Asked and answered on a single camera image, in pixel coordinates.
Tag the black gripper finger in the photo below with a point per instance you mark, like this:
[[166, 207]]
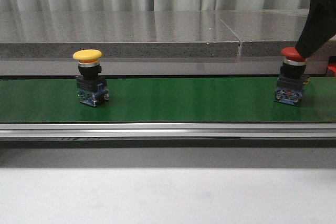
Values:
[[318, 29]]

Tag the red mushroom push button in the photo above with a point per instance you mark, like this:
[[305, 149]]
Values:
[[291, 81]]

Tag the yellow push button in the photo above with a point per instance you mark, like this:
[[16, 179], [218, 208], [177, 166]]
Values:
[[92, 88]]

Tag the red plastic tray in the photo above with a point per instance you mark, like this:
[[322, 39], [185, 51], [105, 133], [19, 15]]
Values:
[[331, 70]]

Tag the grey stone slab right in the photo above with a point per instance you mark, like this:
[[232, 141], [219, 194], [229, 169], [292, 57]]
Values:
[[263, 33]]

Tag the grey stone slab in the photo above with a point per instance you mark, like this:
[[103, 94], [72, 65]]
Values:
[[263, 33], [57, 35]]

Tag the grey stone slab left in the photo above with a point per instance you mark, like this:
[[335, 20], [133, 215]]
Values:
[[57, 35]]

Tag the green conveyor belt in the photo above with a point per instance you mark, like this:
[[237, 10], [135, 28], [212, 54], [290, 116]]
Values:
[[235, 99]]

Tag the white base panel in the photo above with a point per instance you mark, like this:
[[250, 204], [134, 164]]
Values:
[[147, 66]]

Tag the aluminium conveyor frame rail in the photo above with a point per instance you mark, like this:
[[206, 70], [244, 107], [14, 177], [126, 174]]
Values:
[[175, 130]]

